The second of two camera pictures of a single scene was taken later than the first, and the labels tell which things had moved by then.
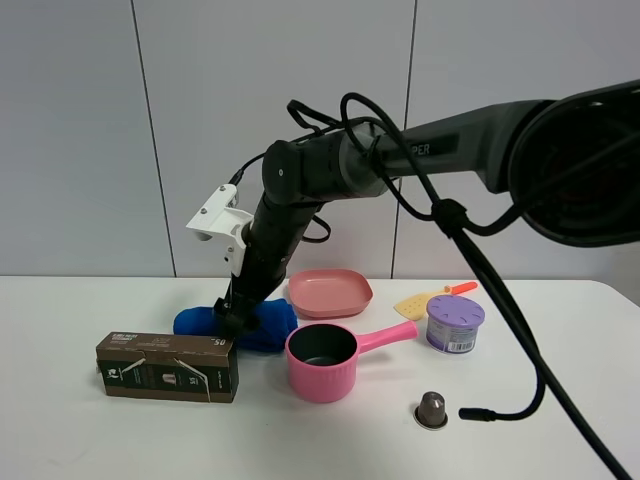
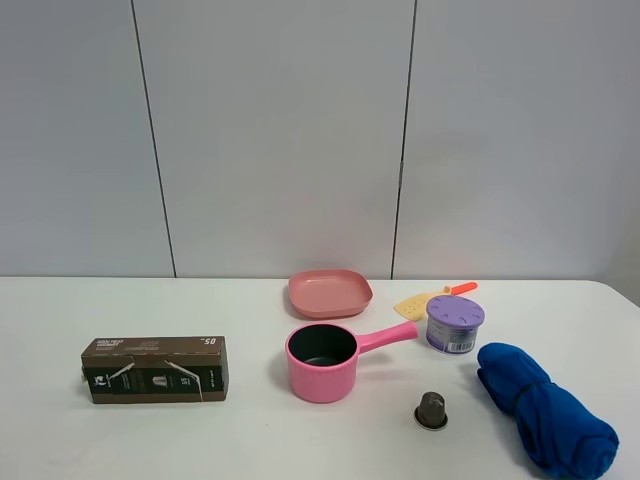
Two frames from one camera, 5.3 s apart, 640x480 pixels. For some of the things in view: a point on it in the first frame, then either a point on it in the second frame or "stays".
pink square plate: x=329 y=292 stays
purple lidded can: x=452 y=323 stays
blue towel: x=277 y=321 -> x=558 y=433
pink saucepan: x=322 y=358 stays
